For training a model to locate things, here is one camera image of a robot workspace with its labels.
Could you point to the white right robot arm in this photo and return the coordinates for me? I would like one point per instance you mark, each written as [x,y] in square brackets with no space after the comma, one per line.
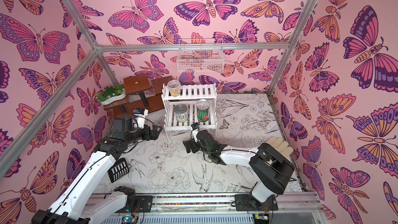
[270,162]

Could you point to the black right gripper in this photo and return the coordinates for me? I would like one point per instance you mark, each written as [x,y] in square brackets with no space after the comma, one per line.
[190,144]

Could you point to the purple label tin can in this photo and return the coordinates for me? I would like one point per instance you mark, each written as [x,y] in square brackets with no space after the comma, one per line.
[181,113]

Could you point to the green plant in white pot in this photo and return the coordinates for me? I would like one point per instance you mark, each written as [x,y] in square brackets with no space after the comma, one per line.
[111,94]

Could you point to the white slatted wooden shelf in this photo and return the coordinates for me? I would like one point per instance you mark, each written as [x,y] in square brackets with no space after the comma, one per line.
[189,96]

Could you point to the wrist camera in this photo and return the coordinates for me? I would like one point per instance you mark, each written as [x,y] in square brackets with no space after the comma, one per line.
[195,129]
[140,116]

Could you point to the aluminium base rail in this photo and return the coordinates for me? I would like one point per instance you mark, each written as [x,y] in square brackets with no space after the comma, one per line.
[222,208]

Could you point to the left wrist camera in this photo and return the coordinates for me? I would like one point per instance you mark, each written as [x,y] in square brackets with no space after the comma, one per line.
[140,116]

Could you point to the brown wooden stepped stand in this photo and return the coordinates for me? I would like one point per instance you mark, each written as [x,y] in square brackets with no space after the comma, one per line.
[140,92]

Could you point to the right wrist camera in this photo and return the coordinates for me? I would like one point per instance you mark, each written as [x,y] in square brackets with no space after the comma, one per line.
[195,129]

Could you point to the yellow seed jar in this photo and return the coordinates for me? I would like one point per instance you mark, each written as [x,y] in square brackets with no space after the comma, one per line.
[174,88]

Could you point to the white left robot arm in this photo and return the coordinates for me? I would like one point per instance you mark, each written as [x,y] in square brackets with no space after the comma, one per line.
[84,177]

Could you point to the green watermelon can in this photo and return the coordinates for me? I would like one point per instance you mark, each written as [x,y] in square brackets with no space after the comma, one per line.
[203,107]

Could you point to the white wire basket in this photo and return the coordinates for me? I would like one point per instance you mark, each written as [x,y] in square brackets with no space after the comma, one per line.
[199,55]

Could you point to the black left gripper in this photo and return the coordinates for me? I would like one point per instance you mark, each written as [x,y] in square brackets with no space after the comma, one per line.
[154,135]

